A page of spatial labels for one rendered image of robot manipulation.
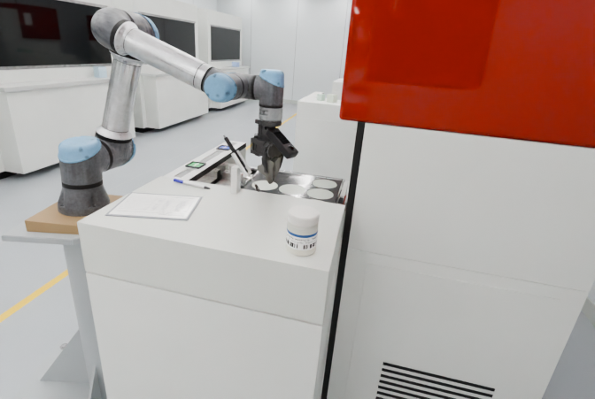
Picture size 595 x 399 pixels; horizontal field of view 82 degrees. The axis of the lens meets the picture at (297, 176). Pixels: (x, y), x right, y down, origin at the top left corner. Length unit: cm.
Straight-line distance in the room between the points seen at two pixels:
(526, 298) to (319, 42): 842
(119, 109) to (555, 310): 148
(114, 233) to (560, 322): 126
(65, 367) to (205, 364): 93
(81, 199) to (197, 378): 65
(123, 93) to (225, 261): 71
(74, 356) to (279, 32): 853
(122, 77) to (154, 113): 451
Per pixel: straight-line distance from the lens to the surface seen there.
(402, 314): 125
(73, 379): 192
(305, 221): 74
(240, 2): 983
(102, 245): 99
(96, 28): 116
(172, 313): 99
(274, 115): 107
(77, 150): 125
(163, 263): 91
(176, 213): 97
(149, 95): 577
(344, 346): 137
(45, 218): 132
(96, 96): 478
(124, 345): 116
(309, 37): 926
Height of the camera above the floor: 140
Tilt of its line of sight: 20 degrees down
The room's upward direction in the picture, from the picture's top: 4 degrees clockwise
